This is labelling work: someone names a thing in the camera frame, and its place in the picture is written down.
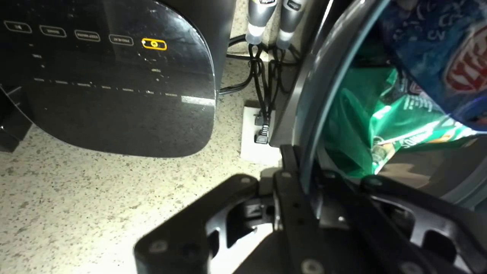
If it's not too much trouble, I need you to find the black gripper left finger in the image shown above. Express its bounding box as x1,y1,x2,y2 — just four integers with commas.
133,145,328,274

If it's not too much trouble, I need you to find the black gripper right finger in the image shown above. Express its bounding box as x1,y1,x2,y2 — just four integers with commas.
310,169,487,274

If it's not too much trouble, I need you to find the large teal plastic bowl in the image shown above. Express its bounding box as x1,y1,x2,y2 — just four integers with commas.
268,0,487,210

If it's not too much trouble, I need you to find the green snack packet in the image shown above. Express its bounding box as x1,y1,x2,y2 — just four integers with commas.
323,67,482,183

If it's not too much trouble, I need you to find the dark grey countertop appliance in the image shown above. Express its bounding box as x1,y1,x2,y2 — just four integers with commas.
0,0,238,160

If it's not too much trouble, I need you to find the blue snack packet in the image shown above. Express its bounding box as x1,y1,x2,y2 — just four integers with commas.
378,0,487,131

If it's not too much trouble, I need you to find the silver black cylindrical plug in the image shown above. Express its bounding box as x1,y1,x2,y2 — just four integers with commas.
246,0,281,47
278,0,307,50

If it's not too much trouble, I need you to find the white wall outlet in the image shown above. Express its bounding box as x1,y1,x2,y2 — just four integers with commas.
240,99,284,167

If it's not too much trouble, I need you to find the thick black appliance cord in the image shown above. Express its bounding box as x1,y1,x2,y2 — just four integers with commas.
218,32,256,97

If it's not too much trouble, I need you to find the thin black power cable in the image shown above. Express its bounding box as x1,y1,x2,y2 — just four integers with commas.
267,46,288,119
247,43,272,146

